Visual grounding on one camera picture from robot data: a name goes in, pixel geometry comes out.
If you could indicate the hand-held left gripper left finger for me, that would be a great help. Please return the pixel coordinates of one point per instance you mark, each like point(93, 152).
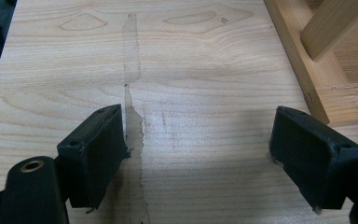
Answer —
point(93, 155)

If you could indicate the clear tape strip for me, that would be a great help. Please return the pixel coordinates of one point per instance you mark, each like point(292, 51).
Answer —
point(132, 46)

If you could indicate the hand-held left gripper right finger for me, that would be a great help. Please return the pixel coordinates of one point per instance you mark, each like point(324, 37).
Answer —
point(313, 158)

